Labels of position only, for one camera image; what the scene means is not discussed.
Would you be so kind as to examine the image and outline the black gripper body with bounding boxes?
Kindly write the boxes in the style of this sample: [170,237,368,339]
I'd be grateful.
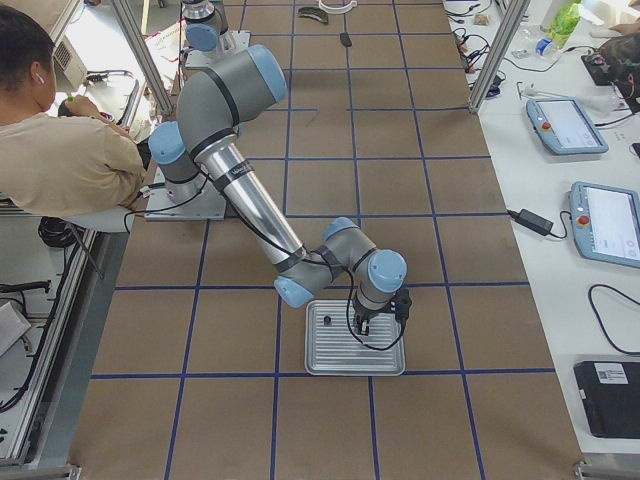
[352,298,394,325]

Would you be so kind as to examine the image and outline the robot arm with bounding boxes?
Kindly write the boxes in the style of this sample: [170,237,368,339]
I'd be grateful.
[148,44,411,338]
[181,0,235,54]

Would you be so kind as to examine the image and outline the silver ribbed metal tray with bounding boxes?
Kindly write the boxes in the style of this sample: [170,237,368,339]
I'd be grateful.
[304,300,406,376]

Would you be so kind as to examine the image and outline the black power adapter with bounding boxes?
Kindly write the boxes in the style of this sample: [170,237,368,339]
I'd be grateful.
[507,209,553,236]

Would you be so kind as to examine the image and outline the black box with label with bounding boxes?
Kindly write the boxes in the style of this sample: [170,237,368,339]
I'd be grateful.
[573,361,639,439]

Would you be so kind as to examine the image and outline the near teach pendant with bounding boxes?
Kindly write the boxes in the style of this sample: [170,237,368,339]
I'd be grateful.
[568,182,639,268]

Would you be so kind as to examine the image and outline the teach pendant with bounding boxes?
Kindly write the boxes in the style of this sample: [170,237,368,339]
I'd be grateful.
[525,98,609,156]
[568,182,639,268]

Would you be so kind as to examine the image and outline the black brake pad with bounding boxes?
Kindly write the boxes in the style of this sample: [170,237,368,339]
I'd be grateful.
[339,32,352,48]

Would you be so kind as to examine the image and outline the far teach pendant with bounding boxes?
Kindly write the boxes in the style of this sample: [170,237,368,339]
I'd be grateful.
[525,98,609,156]

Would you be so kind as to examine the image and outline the green brake shoe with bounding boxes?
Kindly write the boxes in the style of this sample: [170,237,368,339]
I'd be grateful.
[297,6,329,25]

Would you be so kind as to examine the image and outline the seated person beige shirt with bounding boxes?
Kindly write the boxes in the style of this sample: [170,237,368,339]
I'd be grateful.
[1,6,146,218]

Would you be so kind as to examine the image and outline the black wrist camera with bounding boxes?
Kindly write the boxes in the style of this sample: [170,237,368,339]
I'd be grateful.
[391,288,412,325]

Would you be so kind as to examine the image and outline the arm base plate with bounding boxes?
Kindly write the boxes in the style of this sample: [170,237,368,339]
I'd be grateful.
[182,28,251,70]
[144,161,227,221]

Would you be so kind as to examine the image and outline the white curved plastic bracket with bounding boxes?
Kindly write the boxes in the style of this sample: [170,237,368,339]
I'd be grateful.
[317,0,358,15]

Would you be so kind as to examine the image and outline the aluminium frame post right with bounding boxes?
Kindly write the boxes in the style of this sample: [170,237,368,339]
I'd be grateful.
[468,0,530,114]

